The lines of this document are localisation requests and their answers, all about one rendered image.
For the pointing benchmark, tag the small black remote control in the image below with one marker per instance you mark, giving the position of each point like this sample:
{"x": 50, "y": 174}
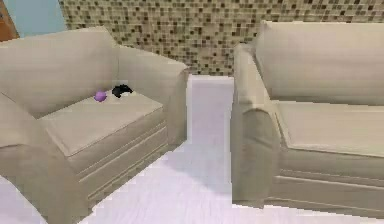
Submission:
{"x": 120, "y": 90}

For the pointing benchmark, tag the brown wooden door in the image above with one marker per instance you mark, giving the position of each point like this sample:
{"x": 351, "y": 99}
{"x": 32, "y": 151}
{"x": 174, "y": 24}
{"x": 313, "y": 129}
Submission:
{"x": 6, "y": 26}

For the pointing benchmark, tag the small purple ball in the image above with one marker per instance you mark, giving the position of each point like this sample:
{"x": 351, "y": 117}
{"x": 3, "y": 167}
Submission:
{"x": 100, "y": 96}

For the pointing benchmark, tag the beige sofa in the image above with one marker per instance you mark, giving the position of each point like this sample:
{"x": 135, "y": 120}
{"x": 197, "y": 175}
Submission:
{"x": 320, "y": 126}

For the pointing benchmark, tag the beige armchair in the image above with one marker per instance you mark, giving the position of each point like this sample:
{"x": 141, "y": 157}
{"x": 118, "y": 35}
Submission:
{"x": 100, "y": 126}

